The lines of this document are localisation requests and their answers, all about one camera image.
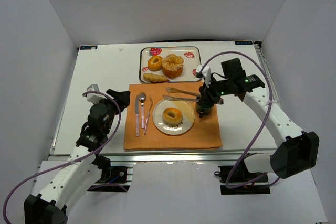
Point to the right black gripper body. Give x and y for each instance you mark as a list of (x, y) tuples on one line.
[(205, 102)]

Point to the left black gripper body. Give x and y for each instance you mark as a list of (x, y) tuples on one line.
[(115, 100)]

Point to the metal tongs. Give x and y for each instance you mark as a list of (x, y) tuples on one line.
[(181, 95)]

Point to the pale bagel bread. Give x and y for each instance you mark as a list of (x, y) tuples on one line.
[(172, 116)]

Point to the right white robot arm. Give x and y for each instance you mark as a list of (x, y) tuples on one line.
[(297, 150)]

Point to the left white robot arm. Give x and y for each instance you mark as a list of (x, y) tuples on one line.
[(84, 165)]

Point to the twisted bread stick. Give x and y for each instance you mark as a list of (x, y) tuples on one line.
[(155, 78)]

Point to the dark green mug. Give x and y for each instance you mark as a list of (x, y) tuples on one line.
[(204, 108)]

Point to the cream two-tone plate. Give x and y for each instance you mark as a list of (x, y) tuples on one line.
[(188, 117)]

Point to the orange cloth placemat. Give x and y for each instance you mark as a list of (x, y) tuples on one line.
[(204, 134)]

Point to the large sugared crown bun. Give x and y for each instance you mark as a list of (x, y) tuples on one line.
[(172, 66)]

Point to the strawberry pattern tray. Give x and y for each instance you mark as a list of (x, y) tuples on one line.
[(190, 54)]

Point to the left corner blue label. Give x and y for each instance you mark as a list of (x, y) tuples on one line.
[(88, 47)]

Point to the corner blue label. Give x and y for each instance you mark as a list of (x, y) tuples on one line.
[(243, 42), (88, 47)]

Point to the right corner blue label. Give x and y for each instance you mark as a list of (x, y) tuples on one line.
[(243, 42)]

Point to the pink handled knife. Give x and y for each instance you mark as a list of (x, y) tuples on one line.
[(136, 110)]

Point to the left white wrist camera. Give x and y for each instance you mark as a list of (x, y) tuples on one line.
[(93, 94)]

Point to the pink handled spoon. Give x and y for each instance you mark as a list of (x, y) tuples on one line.
[(142, 99)]

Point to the pink handled fork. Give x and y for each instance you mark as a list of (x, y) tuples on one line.
[(148, 116)]

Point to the glazed ring donut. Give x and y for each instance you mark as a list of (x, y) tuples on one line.
[(155, 63)]

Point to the aluminium table frame rail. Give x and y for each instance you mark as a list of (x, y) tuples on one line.
[(117, 66)]

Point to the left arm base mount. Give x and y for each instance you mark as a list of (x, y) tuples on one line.
[(115, 179)]

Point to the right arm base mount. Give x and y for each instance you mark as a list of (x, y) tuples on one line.
[(240, 176)]

